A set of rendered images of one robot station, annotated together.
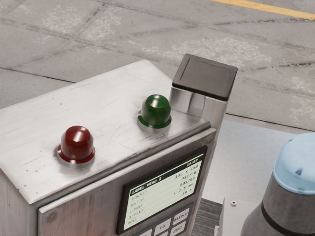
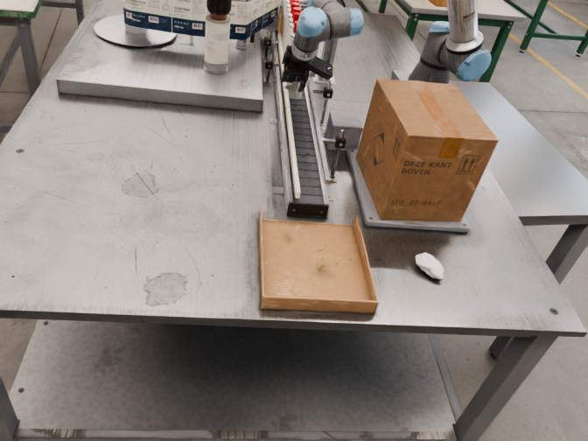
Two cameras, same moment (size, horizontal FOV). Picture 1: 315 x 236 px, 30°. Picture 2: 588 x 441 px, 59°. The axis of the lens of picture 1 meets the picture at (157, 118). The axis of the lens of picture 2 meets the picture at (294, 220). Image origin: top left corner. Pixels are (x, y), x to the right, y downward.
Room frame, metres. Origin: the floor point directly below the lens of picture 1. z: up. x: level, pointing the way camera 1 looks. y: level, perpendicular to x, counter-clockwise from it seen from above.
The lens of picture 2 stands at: (-0.30, -1.87, 1.72)
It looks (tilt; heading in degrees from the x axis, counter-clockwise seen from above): 40 degrees down; 70
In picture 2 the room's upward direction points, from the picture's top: 11 degrees clockwise
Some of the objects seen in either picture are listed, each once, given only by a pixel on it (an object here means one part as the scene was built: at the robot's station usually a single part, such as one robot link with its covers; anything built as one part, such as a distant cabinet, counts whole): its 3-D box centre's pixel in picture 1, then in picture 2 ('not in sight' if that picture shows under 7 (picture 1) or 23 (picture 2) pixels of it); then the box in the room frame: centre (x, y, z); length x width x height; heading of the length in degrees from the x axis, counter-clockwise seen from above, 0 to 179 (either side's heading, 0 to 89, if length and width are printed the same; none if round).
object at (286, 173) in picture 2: not in sight; (289, 74); (0.23, -0.05, 0.85); 1.65 x 0.11 x 0.05; 81
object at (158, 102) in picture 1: (155, 110); not in sight; (0.34, 0.00, 1.49); 0.03 x 0.03 x 0.02
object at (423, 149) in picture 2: not in sight; (418, 150); (0.43, -0.77, 0.99); 0.30 x 0.24 x 0.27; 85
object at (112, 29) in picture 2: not in sight; (136, 31); (-0.34, 0.21, 0.89); 0.31 x 0.31 x 0.01
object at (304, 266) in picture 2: not in sight; (313, 257); (0.07, -1.04, 0.85); 0.30 x 0.26 x 0.04; 81
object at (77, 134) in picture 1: (77, 143); not in sight; (0.29, 0.05, 1.49); 0.03 x 0.03 x 0.02
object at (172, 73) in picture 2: not in sight; (175, 47); (-0.19, 0.14, 0.86); 0.80 x 0.67 x 0.05; 81
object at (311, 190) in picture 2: not in sight; (289, 73); (0.23, -0.05, 0.86); 1.65 x 0.08 x 0.04; 81
